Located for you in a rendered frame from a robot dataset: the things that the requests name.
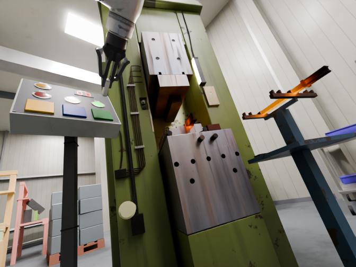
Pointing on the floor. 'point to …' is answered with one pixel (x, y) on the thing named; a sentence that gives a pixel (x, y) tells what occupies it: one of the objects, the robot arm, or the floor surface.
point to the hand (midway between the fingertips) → (105, 87)
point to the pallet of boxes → (90, 208)
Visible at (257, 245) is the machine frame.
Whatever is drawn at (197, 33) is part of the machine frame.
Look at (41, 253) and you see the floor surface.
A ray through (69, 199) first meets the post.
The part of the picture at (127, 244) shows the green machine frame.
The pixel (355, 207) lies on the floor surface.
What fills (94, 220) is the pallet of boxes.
